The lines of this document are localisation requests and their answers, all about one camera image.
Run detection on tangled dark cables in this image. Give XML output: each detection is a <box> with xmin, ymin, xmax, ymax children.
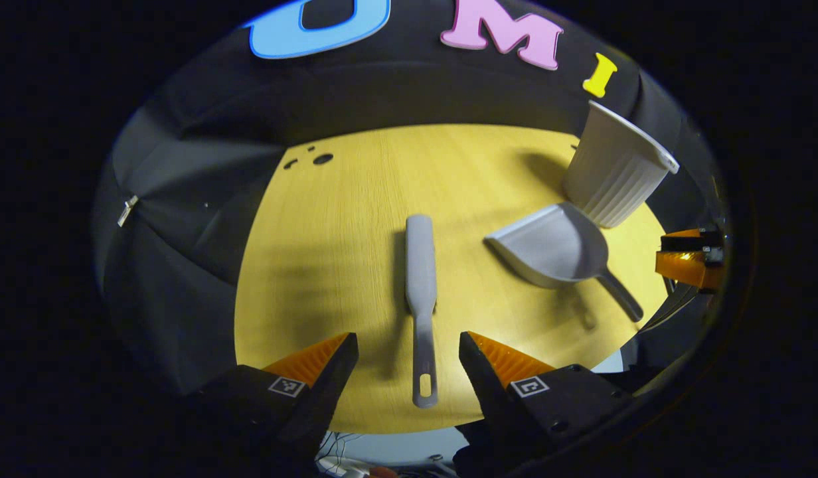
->
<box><xmin>316</xmin><ymin>432</ymin><xmax>380</xmax><ymax>477</ymax></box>

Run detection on small grey broom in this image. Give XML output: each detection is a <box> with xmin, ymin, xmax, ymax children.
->
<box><xmin>405</xmin><ymin>214</ymin><xmax>440</xmax><ymax>408</ymax></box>

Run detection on white ribbed garbage bin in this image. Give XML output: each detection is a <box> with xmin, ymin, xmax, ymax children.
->
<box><xmin>562</xmin><ymin>100</ymin><xmax>681</xmax><ymax>229</ymax></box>

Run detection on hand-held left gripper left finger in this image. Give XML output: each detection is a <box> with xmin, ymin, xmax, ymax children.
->
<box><xmin>183</xmin><ymin>332</ymin><xmax>360</xmax><ymax>465</ymax></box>

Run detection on grey dustpan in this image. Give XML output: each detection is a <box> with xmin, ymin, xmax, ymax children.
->
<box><xmin>483</xmin><ymin>202</ymin><xmax>645</xmax><ymax>323</ymax></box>

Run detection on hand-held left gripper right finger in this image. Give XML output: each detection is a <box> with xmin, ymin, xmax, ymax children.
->
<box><xmin>458</xmin><ymin>331</ymin><xmax>639</xmax><ymax>469</ymax></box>

